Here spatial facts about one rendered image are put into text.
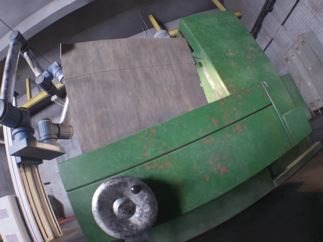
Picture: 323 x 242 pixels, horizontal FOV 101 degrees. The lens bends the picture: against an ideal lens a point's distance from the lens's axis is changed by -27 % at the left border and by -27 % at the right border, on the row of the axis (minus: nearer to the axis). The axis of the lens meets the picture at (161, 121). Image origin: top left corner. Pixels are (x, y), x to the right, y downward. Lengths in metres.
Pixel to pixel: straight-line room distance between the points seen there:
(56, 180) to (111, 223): 8.64
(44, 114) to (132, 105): 9.09
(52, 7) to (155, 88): 4.67
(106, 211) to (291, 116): 0.84
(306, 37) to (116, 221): 5.06
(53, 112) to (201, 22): 8.38
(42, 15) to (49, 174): 6.91
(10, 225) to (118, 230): 1.60
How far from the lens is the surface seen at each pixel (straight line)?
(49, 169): 9.41
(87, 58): 1.10
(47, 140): 2.15
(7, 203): 2.00
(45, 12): 5.54
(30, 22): 5.70
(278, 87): 2.35
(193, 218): 1.59
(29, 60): 2.15
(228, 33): 2.44
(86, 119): 0.98
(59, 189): 9.15
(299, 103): 2.67
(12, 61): 1.98
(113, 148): 0.64
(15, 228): 2.01
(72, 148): 8.56
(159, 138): 0.64
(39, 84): 1.68
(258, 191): 1.81
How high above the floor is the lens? 0.69
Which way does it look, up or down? 13 degrees up
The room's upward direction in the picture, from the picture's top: 24 degrees counter-clockwise
